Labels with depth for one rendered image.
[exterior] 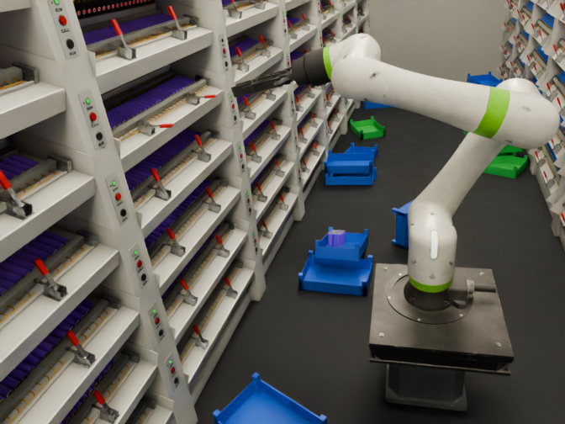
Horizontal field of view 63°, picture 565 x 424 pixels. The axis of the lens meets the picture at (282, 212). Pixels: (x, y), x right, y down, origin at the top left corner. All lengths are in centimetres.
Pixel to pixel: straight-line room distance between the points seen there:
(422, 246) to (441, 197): 19
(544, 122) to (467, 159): 28
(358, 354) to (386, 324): 43
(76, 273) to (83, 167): 23
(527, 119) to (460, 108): 15
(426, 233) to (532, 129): 37
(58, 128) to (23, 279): 32
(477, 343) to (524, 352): 54
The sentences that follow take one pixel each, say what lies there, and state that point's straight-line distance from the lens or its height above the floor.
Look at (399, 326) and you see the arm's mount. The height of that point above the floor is 35.
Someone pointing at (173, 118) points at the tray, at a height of 94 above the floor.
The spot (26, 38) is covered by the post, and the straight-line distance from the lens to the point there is 105.
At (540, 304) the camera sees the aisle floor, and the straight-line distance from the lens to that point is 211.
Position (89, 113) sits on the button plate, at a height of 106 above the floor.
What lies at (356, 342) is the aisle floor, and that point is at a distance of 183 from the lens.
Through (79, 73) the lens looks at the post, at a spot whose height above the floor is 114.
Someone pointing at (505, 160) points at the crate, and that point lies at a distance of 328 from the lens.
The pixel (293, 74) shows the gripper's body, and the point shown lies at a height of 102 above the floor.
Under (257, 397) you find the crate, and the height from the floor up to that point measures 0.
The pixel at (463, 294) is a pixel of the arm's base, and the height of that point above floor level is 40.
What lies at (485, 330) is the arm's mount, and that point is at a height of 35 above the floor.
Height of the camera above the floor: 130
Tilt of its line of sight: 29 degrees down
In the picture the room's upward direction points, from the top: 7 degrees counter-clockwise
